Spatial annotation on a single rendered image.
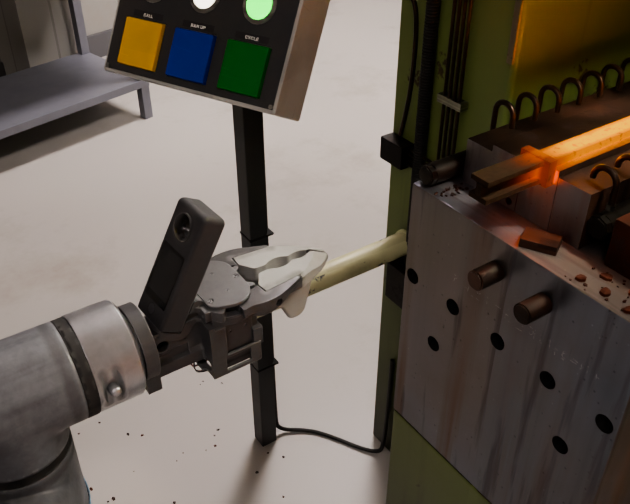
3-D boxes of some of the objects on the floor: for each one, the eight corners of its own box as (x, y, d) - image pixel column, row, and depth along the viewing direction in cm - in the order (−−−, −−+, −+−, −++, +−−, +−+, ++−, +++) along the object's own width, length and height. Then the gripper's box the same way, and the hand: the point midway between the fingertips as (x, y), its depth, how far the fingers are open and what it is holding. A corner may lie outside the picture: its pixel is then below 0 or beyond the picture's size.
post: (262, 447, 182) (235, -8, 119) (254, 436, 185) (223, -14, 122) (277, 440, 184) (257, -12, 121) (268, 429, 186) (244, -18, 124)
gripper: (119, 356, 74) (301, 281, 83) (158, 414, 68) (350, 326, 77) (105, 287, 69) (300, 215, 78) (146, 342, 63) (352, 258, 72)
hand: (315, 252), depth 76 cm, fingers closed
